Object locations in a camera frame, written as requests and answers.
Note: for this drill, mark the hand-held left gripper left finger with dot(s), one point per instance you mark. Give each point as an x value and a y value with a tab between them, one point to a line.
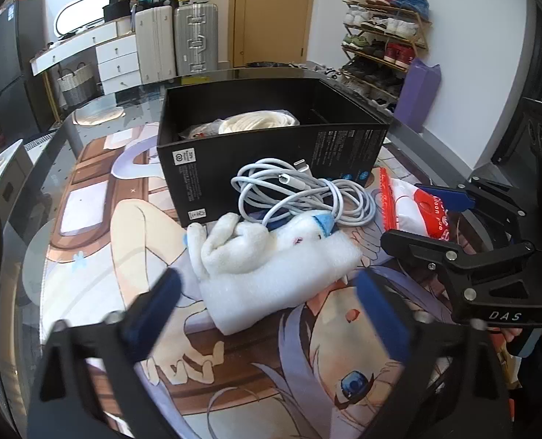
154	315

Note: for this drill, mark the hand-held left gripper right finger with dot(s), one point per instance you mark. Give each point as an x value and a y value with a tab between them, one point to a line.
383	315

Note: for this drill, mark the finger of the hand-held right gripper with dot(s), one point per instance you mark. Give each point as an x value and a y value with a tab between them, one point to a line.
444	197
417	244

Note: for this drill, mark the white plush toy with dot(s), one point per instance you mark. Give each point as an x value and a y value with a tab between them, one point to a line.
234	247

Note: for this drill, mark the white foam sheet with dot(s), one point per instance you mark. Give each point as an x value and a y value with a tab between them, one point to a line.
275	292

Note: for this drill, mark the black cardboard box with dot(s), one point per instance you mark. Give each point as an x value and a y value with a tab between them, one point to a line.
344	146

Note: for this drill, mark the person's right hand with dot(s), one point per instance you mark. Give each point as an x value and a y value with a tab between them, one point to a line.
511	334

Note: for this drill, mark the red white balloon packet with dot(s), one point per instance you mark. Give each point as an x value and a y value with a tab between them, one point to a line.
406	210

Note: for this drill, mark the printed table mat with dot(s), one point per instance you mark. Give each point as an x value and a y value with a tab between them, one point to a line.
115	238

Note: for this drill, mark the purple paper bag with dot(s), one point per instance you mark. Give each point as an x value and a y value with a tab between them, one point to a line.
417	96

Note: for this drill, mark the collection of assorted shoes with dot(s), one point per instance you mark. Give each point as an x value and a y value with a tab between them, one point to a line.
380	50

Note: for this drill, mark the black white sneaker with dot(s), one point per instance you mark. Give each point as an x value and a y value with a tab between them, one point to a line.
330	72

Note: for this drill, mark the gold metal shoe rack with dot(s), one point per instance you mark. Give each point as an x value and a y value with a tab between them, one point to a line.
419	23

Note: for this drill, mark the grey side cabinet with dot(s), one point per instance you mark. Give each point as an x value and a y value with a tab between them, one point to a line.
5	178

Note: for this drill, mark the white round rug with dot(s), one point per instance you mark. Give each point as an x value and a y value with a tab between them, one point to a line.
98	113

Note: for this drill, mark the dark doormat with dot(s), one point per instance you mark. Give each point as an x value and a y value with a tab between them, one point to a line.
271	64

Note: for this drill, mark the woven basket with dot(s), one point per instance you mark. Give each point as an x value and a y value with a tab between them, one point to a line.
76	87

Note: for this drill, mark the tan wooden door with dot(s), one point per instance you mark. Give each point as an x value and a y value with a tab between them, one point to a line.
275	23

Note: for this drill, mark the white vanity desk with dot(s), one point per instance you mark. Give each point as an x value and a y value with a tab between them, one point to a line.
115	59

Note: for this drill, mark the white suitcase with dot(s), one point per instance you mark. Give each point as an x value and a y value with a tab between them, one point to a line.
154	45

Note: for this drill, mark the silver suitcase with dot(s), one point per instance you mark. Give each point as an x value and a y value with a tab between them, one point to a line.
195	39

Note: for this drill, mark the dark grey refrigerator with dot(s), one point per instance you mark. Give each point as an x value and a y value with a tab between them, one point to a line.
14	64

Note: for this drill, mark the oval mirror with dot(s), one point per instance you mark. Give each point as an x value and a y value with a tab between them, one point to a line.
81	16

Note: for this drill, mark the black bag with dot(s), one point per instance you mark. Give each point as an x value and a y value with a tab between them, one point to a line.
115	4

